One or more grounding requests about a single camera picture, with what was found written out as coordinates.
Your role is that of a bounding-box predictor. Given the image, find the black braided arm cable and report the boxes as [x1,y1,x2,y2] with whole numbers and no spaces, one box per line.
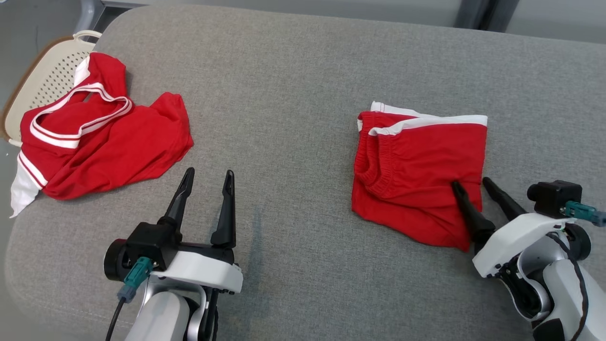
[548,231,590,341]

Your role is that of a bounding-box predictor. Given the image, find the cream perforated laundry basket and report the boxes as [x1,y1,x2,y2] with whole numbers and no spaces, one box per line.
[0,29,103,148]

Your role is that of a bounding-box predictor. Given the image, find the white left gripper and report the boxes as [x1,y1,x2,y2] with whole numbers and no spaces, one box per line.
[103,166,244,295]

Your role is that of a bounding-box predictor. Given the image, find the right cable teal connector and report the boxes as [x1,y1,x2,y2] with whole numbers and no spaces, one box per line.
[561,200,606,227]

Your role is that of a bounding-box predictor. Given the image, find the red shorts white trim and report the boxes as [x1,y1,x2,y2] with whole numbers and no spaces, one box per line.
[351,100,489,252]

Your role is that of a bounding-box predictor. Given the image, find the left cable teal connector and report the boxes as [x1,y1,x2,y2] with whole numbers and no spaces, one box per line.
[105,257,155,341]

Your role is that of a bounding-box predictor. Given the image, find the red jersey white trim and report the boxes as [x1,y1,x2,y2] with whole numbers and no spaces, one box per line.
[9,51,195,219]

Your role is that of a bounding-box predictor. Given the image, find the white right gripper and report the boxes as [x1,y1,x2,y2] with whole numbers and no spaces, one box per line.
[451,176,592,278]

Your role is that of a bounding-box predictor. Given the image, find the grey metal partition post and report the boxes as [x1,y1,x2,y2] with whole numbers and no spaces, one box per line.
[454,0,522,32]

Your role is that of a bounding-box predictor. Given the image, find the grey metal leg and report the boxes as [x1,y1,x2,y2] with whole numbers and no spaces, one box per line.
[72,0,106,35]

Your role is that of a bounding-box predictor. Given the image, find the cable teal connector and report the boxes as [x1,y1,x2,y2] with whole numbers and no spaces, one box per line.
[105,257,155,341]
[561,200,606,227]

